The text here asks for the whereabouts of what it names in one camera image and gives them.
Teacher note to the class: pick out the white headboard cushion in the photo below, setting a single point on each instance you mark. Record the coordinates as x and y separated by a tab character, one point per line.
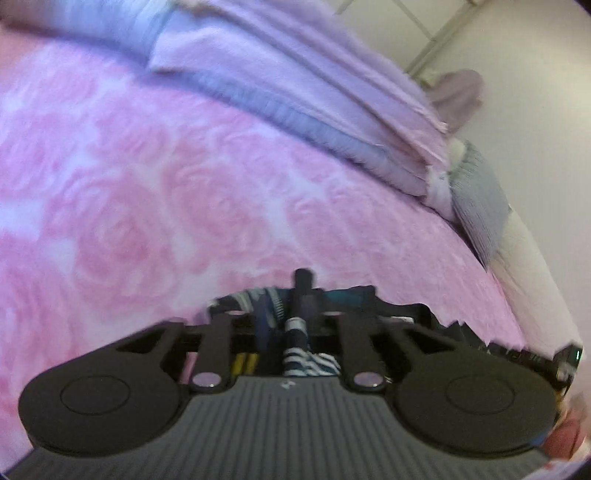
531	291

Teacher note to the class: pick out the pink rose bedspread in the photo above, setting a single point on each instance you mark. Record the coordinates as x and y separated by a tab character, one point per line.
126	201

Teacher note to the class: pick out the striped knit sweater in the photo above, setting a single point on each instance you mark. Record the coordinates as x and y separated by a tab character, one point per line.
280	319

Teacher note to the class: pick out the white wardrobe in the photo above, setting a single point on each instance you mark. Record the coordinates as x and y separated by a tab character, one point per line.
411	33

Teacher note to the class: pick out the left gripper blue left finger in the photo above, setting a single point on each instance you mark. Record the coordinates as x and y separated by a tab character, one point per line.
239	340

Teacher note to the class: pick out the grey checked pillow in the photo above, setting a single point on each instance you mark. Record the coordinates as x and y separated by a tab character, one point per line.
480	204

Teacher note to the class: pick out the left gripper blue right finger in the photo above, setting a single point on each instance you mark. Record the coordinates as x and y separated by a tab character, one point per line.
361	367

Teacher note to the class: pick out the person's right hand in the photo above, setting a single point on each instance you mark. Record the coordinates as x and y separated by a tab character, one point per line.
567	437

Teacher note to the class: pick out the lilac striped duvet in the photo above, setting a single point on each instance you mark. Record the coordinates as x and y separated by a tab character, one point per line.
291	63

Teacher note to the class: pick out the pink hanging towel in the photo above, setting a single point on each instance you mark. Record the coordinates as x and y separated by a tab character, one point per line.
456	96

